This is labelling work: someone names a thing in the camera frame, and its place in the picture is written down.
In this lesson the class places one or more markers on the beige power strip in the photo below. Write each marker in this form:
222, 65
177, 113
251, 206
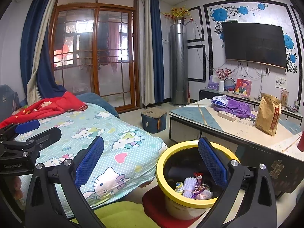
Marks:
226, 115

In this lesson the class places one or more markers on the white wall note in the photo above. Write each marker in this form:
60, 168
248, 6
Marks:
281, 80

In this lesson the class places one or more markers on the television stand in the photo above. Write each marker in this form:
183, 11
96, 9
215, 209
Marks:
206, 93

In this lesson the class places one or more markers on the white foam fruit net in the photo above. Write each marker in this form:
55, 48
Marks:
190, 186

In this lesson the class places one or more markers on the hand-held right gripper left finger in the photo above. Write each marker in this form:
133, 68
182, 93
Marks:
90, 163

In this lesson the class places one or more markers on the red shiny candy wrapper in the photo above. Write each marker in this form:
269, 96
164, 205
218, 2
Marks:
198, 177

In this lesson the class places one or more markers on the grey-blue bag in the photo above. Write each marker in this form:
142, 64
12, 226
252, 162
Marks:
7, 102

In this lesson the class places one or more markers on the purple box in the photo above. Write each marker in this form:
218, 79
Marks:
212, 84

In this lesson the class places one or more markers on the purple cloth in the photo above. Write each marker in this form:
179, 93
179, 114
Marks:
239, 108

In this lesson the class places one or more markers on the yellow artificial flowers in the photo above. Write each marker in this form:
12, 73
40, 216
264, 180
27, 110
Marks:
178, 13

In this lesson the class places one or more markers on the wooden glass sliding door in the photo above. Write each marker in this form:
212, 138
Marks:
95, 52

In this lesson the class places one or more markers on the purple shiny candy wrapper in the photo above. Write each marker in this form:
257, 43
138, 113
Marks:
198, 191

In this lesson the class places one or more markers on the yellow-rimmed trash bin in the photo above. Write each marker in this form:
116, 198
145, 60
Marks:
178, 211

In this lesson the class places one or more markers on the cartoon cat print bedsheet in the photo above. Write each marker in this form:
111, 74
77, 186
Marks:
123, 142

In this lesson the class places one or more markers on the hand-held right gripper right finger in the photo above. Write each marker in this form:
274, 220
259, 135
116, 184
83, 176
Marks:
212, 163

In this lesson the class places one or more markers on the red cup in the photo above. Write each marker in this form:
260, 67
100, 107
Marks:
301, 141

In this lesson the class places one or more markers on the white vase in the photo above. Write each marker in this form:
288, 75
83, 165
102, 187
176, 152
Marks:
221, 87

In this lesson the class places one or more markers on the red flower branches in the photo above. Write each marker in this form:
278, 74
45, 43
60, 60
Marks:
223, 73

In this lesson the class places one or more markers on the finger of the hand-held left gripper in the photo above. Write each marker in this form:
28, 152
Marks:
27, 126
47, 134

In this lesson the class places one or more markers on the colourful picture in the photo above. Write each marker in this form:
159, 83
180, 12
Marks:
242, 87

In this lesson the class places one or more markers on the brown paper bag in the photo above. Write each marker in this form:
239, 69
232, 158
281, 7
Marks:
267, 116

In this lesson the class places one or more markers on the white wall charger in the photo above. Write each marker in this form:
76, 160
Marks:
267, 70

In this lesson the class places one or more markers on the round sand art frame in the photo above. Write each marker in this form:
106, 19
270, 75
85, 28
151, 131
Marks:
230, 86

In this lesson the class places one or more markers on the black wall television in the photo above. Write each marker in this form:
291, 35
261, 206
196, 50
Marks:
254, 44

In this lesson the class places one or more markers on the silver tower air conditioner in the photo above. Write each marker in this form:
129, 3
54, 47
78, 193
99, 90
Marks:
179, 64

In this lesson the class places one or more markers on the blue storage stool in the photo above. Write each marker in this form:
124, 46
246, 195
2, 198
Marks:
153, 123

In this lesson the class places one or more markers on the red floral blanket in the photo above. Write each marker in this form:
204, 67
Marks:
52, 106

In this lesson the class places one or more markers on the beige curtain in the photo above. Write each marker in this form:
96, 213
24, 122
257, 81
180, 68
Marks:
148, 64
33, 90

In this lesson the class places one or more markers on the blue curtain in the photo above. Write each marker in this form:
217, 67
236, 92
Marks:
158, 64
28, 40

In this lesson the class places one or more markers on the person's left hand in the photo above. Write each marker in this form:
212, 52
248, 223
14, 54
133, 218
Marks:
17, 185

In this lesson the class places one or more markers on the red floor mat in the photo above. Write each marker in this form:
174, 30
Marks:
152, 206

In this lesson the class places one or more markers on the white tissue pack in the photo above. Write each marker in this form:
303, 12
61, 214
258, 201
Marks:
218, 101

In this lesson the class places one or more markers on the marble coffee table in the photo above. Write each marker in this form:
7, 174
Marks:
237, 128

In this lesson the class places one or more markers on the yellow blue candy wrapper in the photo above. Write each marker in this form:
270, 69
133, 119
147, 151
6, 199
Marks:
179, 186

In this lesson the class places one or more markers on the clear snack packet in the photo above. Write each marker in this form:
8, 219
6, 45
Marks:
285, 97

